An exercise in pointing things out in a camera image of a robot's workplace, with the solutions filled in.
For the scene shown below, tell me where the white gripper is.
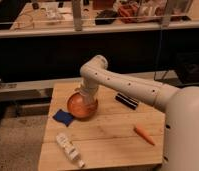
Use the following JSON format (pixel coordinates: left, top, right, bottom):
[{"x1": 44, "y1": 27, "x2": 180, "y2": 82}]
[{"x1": 79, "y1": 84, "x2": 98, "y2": 105}]

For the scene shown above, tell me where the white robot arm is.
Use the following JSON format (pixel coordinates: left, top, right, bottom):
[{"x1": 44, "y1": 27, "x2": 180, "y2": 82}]
[{"x1": 80, "y1": 55, "x2": 199, "y2": 171}]

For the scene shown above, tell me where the orange ceramic bowl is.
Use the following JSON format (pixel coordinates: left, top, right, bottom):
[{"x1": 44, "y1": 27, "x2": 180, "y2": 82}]
[{"x1": 67, "y1": 92, "x2": 98, "y2": 119}]

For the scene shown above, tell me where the blue cloth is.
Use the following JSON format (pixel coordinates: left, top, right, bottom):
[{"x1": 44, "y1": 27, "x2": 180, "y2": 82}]
[{"x1": 53, "y1": 109, "x2": 74, "y2": 126}]

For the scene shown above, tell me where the black striped rectangular object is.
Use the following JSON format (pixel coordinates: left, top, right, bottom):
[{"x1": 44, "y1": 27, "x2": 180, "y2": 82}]
[{"x1": 115, "y1": 93, "x2": 139, "y2": 110}]

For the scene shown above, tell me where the wooden table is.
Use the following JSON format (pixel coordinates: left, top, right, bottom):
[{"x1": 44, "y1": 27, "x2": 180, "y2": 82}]
[{"x1": 38, "y1": 82, "x2": 164, "y2": 171}]

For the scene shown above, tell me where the orange carrot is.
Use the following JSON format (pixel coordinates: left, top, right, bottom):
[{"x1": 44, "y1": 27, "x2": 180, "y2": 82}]
[{"x1": 134, "y1": 125, "x2": 155, "y2": 145}]

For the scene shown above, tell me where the white plastic bottle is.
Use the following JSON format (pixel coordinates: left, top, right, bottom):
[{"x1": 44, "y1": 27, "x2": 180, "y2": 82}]
[{"x1": 56, "y1": 133, "x2": 85, "y2": 168}]

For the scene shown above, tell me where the black bag on shelf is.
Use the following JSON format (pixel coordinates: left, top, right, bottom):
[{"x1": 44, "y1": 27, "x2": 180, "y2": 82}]
[{"x1": 95, "y1": 10, "x2": 118, "y2": 25}]

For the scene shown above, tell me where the grey vertical post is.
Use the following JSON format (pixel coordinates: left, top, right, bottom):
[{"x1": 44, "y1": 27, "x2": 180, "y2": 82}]
[
  {"x1": 72, "y1": 0, "x2": 82, "y2": 31},
  {"x1": 161, "y1": 0, "x2": 175, "y2": 28}
]

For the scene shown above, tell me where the grey right vertical post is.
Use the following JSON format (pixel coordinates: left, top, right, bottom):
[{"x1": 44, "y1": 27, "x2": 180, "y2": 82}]
[{"x1": 161, "y1": 0, "x2": 175, "y2": 28}]

